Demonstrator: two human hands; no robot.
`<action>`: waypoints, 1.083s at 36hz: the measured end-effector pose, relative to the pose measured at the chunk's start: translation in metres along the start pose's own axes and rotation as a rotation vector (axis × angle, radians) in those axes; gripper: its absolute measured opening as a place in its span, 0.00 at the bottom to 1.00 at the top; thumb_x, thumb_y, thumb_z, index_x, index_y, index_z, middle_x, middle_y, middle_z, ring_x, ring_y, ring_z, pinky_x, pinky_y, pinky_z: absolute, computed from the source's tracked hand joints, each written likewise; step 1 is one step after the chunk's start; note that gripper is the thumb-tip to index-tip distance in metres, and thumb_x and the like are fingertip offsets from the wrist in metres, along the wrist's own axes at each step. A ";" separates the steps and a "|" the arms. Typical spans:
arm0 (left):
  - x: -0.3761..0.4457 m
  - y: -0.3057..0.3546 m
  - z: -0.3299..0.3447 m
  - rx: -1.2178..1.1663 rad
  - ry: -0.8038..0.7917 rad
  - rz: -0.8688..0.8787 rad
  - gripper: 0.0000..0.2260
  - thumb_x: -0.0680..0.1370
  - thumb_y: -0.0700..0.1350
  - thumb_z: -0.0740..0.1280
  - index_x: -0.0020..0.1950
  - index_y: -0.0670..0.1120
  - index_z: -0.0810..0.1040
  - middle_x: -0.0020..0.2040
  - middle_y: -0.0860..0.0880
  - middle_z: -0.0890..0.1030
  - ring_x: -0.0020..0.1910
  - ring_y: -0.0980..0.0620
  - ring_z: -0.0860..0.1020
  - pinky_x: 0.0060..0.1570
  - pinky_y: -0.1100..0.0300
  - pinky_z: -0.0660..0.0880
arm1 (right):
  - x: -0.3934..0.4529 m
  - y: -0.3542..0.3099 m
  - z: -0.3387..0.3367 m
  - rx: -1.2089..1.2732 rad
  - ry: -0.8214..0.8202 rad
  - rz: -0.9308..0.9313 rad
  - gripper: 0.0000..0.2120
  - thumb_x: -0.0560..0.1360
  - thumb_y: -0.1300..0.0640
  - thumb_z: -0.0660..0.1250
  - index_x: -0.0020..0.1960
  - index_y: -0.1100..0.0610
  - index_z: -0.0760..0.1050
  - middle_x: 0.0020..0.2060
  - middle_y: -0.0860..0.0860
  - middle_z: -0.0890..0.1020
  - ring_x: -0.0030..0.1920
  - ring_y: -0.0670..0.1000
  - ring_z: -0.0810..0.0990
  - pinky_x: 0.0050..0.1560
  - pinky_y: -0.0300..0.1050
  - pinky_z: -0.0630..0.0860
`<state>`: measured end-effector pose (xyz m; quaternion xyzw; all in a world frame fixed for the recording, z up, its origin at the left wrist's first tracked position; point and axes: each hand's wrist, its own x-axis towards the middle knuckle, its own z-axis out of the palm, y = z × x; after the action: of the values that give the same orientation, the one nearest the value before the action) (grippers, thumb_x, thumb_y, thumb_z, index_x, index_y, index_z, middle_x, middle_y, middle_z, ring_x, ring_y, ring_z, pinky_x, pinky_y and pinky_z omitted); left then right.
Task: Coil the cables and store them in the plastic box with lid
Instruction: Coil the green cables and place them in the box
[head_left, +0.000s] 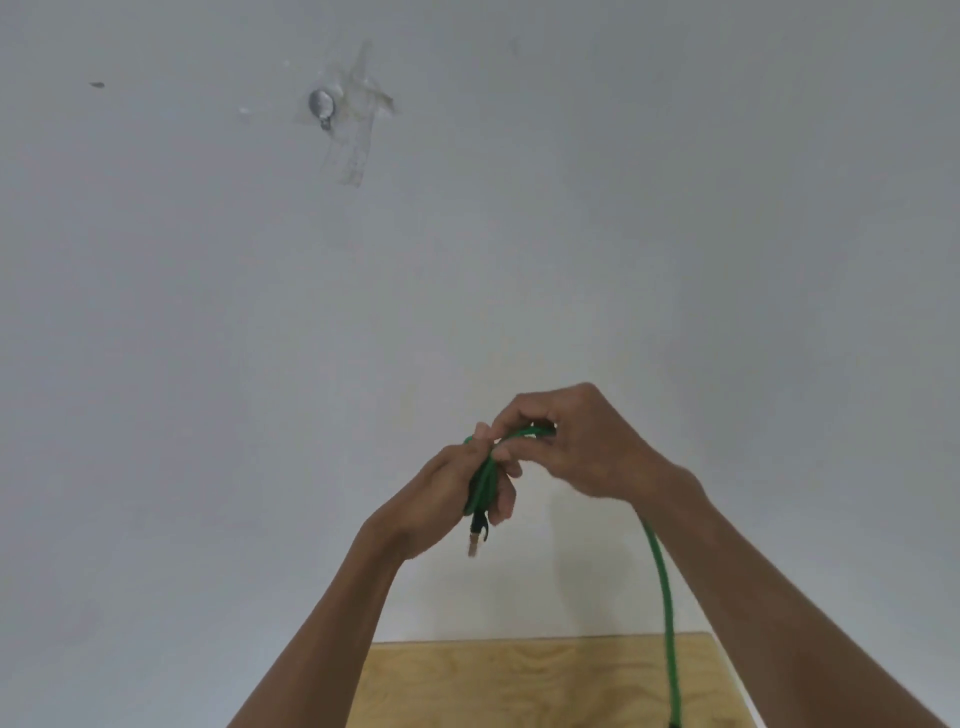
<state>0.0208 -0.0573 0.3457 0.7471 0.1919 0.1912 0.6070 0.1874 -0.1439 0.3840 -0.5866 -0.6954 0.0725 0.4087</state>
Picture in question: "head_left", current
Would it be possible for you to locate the person's left forearm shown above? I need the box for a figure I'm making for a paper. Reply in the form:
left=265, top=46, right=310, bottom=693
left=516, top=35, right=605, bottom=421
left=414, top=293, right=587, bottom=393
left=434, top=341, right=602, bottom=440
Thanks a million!
left=224, top=524, right=414, bottom=728

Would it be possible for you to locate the taped wall hook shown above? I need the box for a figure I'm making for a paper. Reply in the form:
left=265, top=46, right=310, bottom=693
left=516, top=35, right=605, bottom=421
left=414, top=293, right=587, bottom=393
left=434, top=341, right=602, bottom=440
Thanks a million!
left=238, top=38, right=400, bottom=189

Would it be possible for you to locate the green cable with black plugs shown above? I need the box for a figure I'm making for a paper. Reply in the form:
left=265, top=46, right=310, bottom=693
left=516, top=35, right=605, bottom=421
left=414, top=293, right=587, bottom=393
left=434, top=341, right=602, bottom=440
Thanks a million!
left=461, top=422, right=684, bottom=728

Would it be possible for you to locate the person's right hand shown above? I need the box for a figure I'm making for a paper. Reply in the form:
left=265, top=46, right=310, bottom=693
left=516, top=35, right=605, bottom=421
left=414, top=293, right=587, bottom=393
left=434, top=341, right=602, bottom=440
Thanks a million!
left=488, top=382, right=710, bottom=523

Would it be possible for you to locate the person's right forearm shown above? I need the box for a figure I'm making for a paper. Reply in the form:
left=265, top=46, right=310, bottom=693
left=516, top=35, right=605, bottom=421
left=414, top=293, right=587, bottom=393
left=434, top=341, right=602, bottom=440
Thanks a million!
left=637, top=468, right=950, bottom=728

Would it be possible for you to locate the person's left hand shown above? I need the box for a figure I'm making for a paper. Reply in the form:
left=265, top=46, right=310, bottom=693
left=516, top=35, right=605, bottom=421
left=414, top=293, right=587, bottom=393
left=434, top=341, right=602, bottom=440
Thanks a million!
left=359, top=423, right=524, bottom=564

